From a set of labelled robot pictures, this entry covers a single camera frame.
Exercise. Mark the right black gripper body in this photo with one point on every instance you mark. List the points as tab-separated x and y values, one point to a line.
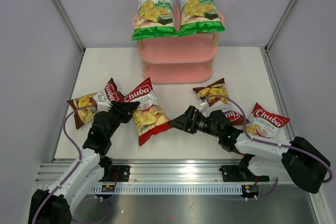
199	123

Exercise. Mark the pink three-tier shelf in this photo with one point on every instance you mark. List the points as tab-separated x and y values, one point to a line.
186	59

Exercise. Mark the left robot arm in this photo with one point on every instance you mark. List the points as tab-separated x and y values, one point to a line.
58	202

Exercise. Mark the red chips bag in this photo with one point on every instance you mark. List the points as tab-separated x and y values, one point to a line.
265	124
149	117

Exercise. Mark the green chips bag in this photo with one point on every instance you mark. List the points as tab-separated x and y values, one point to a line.
199	16
154	19

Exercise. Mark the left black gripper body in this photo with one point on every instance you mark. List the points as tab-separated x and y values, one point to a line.
117	117

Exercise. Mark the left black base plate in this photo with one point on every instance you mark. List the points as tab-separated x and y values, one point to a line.
116	173

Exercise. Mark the white slotted cable duct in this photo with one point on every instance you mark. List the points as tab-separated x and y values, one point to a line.
123	189

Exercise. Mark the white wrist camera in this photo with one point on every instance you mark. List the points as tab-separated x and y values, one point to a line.
204	106
103	105

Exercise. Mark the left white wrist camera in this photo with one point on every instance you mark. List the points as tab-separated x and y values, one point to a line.
103	105

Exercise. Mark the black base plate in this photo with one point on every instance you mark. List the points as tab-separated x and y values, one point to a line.
116	173
232	173

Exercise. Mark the aluminium mounting rail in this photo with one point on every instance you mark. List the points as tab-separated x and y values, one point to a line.
153	171

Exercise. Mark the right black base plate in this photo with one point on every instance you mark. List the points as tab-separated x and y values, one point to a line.
232	173

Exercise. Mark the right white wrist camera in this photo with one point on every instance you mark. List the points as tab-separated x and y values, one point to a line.
204	106

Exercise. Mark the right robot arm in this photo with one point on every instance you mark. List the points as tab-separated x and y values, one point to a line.
297	160

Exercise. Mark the brown chips bag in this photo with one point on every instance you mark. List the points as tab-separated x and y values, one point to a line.
89	103
212	93

